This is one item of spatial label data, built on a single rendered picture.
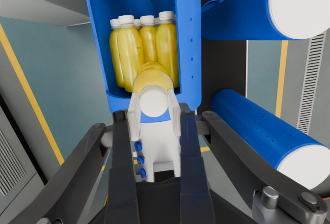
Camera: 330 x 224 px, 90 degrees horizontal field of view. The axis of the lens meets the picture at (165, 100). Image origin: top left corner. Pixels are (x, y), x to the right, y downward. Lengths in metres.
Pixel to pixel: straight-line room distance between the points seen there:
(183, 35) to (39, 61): 1.62
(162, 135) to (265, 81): 1.47
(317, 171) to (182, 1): 0.97
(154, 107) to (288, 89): 2.05
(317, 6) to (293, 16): 0.08
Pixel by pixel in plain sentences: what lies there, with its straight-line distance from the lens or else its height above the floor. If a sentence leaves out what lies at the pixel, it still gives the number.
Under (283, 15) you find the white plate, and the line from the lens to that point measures 0.70.
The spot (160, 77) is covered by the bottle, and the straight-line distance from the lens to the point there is 0.25.
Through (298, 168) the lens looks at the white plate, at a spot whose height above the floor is 1.04.
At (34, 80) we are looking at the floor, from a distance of 1.95.
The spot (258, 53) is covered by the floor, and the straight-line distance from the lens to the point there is 1.91.
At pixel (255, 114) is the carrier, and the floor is 0.69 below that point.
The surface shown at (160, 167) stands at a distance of 0.85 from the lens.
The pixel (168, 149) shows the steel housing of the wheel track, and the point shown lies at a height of 0.93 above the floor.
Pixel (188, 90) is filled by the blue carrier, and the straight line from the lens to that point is 0.41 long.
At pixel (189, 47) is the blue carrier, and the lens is 0.39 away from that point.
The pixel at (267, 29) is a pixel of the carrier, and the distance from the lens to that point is 0.72.
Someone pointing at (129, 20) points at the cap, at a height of 1.12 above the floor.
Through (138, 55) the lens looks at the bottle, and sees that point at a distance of 0.46.
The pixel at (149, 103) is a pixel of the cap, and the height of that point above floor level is 1.38.
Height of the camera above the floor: 1.59
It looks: 69 degrees down
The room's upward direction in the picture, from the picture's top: 166 degrees clockwise
